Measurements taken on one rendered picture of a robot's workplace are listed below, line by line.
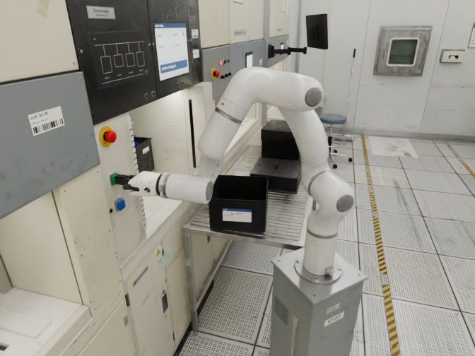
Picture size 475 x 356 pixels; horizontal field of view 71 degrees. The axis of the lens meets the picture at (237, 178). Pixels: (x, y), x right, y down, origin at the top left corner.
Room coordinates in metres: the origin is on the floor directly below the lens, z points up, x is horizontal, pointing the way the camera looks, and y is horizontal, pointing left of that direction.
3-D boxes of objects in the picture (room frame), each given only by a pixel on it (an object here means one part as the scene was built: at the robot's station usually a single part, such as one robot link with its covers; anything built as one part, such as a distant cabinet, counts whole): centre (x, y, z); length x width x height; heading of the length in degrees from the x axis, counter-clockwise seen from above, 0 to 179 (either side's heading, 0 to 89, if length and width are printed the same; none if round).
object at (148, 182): (0.98, 0.29, 1.20); 0.11 x 0.10 x 0.07; 73
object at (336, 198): (1.05, -0.33, 1.07); 0.19 x 0.12 x 0.24; 16
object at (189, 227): (1.93, -0.20, 0.38); 1.30 x 0.60 x 0.76; 163
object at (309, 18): (3.18, -0.56, 1.57); 0.53 x 0.40 x 0.36; 73
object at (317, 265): (1.08, -0.33, 0.85); 0.19 x 0.19 x 0.18
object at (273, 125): (2.31, -0.35, 0.89); 0.29 x 0.29 x 0.25; 69
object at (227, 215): (1.49, -0.01, 0.85); 0.28 x 0.28 x 0.17; 83
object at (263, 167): (1.91, -0.25, 0.83); 0.29 x 0.29 x 0.13; 74
